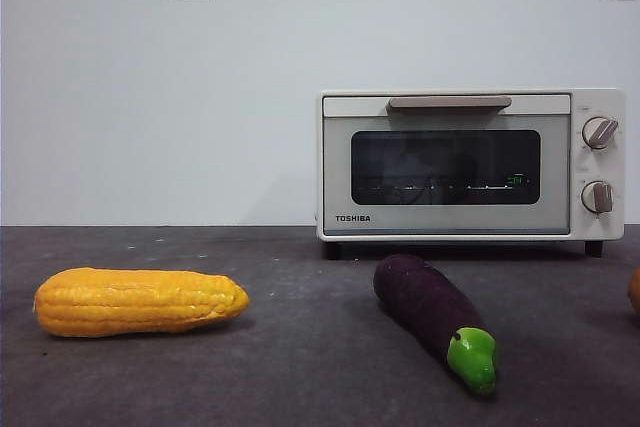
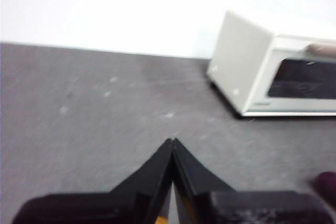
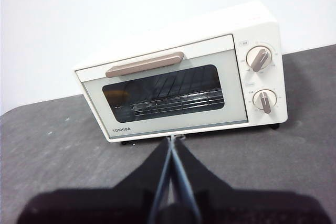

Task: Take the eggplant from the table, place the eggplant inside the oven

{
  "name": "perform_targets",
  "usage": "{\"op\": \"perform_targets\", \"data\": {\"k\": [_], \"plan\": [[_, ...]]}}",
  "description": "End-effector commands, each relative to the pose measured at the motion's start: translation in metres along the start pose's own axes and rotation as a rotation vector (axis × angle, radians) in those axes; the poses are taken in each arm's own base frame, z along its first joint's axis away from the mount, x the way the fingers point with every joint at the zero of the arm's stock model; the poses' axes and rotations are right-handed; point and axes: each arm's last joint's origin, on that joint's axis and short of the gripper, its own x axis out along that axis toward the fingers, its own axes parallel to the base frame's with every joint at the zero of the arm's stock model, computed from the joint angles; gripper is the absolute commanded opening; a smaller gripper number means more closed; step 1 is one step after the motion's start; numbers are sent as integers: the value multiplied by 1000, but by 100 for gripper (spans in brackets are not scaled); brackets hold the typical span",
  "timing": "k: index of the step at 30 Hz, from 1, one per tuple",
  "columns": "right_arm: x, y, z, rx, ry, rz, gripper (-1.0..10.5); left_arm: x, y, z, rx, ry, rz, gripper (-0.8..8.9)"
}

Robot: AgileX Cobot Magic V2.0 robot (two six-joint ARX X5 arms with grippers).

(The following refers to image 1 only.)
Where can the orange round fruit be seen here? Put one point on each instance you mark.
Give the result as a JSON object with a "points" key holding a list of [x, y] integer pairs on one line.
{"points": [[636, 292]]}

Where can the white Toshiba toaster oven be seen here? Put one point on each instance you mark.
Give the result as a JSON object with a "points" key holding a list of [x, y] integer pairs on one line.
{"points": [[595, 227]]}

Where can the yellow corn cob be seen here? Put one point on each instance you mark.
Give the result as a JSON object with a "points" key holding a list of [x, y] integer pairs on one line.
{"points": [[130, 304]]}

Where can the purple eggplant with green stem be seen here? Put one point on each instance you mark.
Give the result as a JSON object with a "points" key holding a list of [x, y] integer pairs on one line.
{"points": [[425, 302]]}

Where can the oven door with glass window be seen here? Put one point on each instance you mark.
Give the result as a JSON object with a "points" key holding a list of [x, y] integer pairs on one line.
{"points": [[340, 167]]}

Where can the beige oven knob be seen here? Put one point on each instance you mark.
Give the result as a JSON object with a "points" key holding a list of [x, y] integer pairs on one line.
{"points": [[597, 196], [599, 134]]}

